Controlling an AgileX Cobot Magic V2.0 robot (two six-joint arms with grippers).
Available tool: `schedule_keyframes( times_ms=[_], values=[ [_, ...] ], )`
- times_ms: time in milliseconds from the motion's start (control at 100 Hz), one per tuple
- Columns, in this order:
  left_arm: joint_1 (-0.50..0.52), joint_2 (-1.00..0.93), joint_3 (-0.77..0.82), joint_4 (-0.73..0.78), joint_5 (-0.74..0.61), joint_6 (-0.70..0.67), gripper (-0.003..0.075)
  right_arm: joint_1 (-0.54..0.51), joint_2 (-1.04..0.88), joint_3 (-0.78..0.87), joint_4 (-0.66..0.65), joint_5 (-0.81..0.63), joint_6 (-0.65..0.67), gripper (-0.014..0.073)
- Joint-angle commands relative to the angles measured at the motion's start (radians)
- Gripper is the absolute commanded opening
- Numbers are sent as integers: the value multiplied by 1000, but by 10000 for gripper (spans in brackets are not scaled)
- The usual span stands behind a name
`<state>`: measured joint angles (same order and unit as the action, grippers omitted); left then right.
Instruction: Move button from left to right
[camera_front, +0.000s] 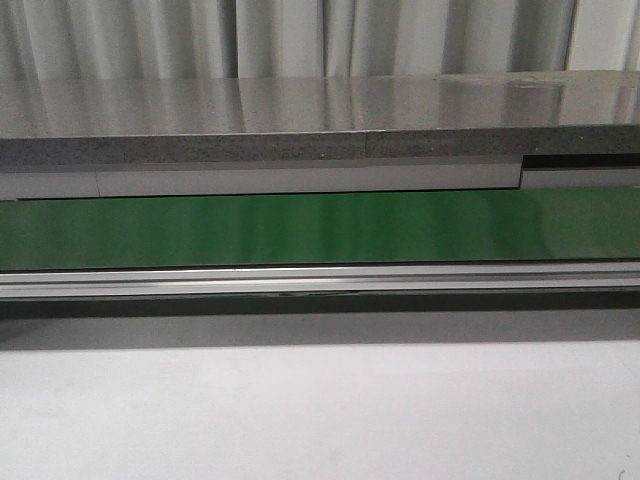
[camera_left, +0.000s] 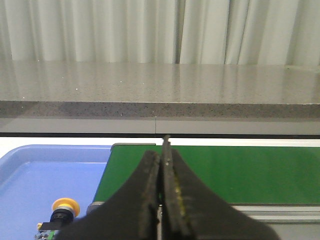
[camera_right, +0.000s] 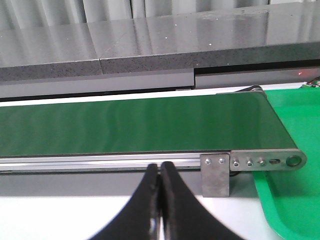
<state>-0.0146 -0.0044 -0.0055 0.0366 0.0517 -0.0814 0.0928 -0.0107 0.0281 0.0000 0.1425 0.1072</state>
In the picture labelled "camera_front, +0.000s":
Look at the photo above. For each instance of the front aluminium conveyor rail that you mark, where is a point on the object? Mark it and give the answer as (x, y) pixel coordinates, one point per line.
(323, 279)

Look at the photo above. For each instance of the green conveyor belt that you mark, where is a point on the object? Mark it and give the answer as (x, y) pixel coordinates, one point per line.
(336, 228)

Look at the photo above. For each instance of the white pleated curtain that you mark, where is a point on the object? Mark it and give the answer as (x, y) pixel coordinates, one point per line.
(51, 40)

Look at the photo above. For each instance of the rear grey conveyor rail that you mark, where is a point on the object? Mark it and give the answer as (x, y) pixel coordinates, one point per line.
(316, 176)

